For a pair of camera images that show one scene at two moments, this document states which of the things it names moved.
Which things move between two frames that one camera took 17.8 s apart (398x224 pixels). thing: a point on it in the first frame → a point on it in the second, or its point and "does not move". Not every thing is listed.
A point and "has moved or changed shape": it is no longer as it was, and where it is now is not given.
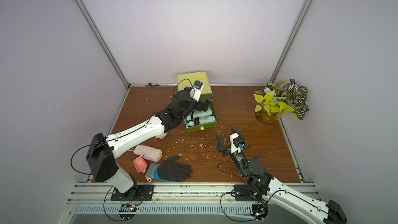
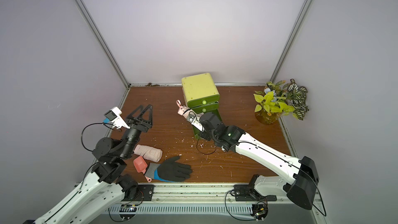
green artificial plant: [288, 98] does not move
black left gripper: [205, 105] → [138, 125]
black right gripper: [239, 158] → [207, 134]
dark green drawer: [204, 126] has moved or changed shape
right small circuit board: [259, 211] does not move
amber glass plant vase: [267, 118] does not move
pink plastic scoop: [140, 165] does not move
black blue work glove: [170, 170] does not move
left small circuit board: [127, 211] does not move
